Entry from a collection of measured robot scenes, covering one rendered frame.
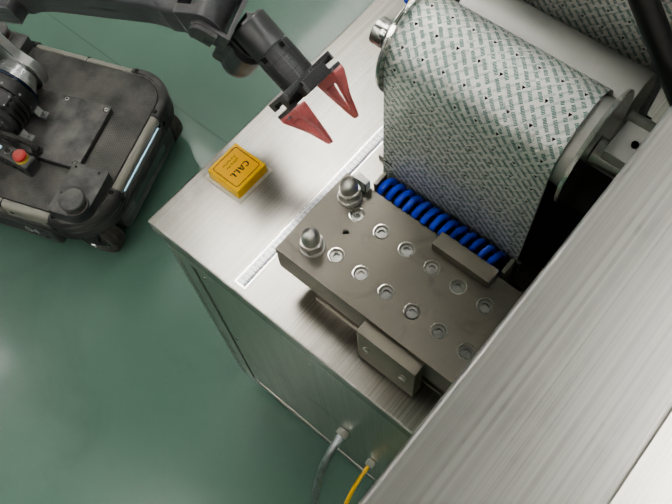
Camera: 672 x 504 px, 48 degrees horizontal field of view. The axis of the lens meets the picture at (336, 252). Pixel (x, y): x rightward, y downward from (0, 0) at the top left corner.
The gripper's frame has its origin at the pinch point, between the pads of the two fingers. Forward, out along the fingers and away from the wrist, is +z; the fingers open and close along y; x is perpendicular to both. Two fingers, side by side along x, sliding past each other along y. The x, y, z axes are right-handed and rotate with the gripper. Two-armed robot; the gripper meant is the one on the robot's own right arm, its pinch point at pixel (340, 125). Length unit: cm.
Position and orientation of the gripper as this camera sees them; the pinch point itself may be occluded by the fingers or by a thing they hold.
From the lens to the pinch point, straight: 112.2
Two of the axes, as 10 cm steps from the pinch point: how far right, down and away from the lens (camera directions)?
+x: 3.7, -0.8, -9.3
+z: 6.7, 7.1, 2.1
